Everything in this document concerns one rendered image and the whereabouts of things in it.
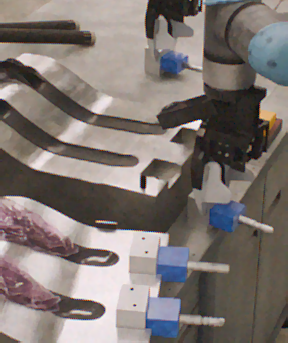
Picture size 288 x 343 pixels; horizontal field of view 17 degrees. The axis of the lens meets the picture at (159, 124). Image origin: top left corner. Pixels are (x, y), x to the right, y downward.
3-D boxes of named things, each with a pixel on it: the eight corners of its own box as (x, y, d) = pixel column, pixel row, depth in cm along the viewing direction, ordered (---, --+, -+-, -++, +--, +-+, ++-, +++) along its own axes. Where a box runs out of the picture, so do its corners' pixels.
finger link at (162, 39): (167, 69, 182) (174, 22, 179) (142, 61, 185) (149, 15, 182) (176, 67, 184) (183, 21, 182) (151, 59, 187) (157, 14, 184)
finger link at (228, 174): (250, 207, 141) (247, 162, 136) (216, 195, 144) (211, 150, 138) (260, 194, 143) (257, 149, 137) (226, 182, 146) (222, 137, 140)
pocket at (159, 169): (181, 185, 143) (182, 164, 141) (167, 202, 139) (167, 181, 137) (154, 178, 145) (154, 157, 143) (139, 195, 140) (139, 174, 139)
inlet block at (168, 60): (212, 79, 187) (213, 54, 185) (199, 88, 184) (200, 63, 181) (157, 63, 194) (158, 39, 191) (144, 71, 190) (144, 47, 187)
